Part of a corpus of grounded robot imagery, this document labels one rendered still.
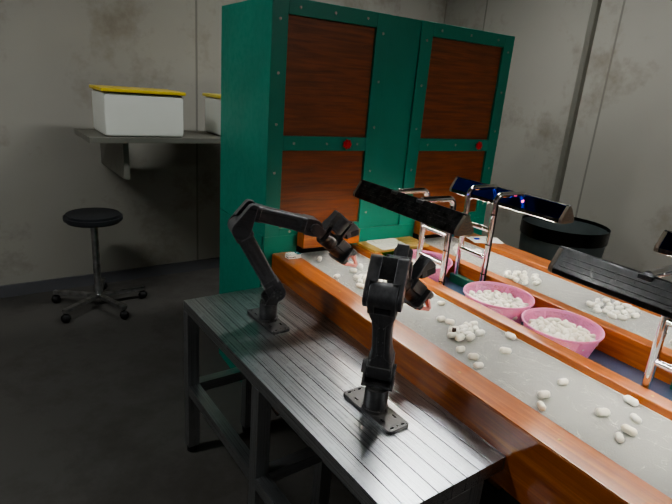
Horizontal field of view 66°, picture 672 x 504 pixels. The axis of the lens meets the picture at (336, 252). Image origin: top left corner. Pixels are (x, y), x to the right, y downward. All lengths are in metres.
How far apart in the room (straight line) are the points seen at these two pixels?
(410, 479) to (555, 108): 3.69
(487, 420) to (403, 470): 0.26
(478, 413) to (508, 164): 3.56
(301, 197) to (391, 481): 1.39
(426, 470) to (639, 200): 3.24
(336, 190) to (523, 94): 2.67
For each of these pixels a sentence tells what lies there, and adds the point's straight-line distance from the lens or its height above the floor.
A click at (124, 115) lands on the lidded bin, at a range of 3.21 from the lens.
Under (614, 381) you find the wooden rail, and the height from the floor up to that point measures 0.76.
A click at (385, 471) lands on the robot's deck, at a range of 1.27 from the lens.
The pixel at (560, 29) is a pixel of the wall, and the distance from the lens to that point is 4.63.
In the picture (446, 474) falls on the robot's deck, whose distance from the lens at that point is 1.30.
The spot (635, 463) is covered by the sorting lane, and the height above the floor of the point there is 0.74.
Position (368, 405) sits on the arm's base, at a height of 0.70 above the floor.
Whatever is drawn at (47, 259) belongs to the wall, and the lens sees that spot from 3.98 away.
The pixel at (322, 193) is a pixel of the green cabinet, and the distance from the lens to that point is 2.34.
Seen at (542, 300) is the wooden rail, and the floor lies 0.76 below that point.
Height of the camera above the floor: 1.49
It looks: 18 degrees down
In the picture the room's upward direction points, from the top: 5 degrees clockwise
